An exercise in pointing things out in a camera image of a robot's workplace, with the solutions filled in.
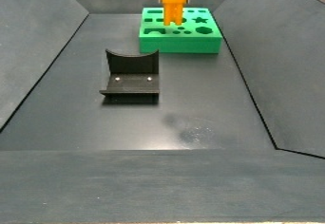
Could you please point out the black curved bracket stand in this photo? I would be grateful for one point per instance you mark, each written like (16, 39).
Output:
(133, 82)

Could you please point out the green shape sorting board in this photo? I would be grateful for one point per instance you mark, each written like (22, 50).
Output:
(196, 36)

